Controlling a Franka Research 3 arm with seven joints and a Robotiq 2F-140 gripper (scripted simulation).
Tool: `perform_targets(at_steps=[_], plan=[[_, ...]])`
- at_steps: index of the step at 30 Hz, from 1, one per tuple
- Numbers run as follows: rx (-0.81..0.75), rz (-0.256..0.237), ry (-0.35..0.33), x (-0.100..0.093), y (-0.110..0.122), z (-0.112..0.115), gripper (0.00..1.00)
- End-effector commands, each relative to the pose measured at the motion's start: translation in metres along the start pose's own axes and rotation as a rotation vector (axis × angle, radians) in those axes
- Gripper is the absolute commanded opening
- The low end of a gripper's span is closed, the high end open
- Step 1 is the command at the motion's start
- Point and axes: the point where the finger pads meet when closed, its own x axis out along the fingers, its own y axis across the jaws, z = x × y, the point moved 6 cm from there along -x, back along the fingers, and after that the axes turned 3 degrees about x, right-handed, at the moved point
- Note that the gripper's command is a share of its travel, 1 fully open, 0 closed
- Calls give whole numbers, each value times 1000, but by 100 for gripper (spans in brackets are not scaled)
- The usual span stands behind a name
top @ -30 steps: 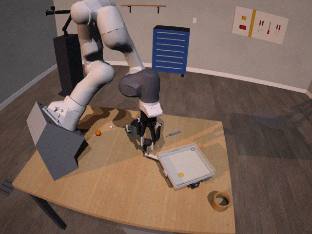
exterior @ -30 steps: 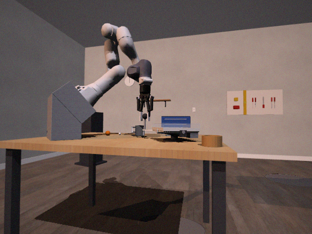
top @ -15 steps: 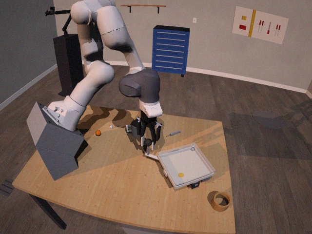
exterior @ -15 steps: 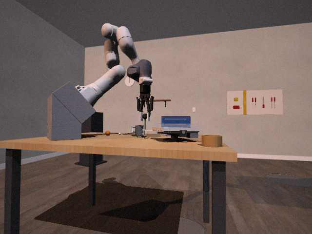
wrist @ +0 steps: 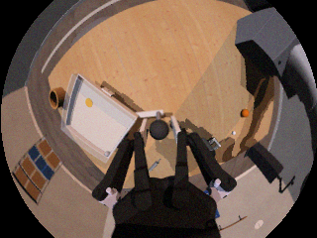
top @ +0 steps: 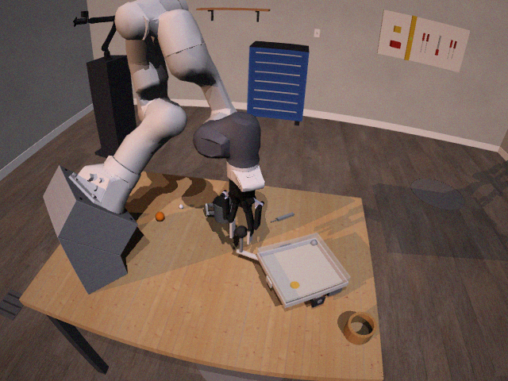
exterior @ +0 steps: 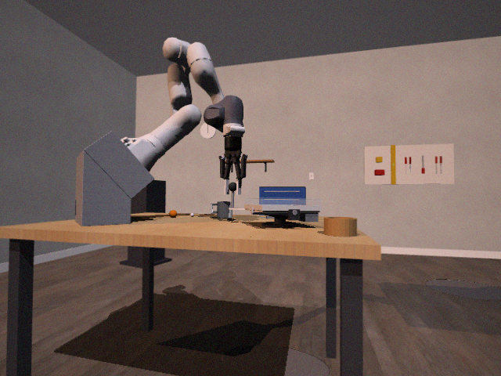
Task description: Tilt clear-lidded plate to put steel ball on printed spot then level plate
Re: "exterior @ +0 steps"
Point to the tan tape roll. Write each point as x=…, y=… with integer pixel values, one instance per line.
x=340, y=226

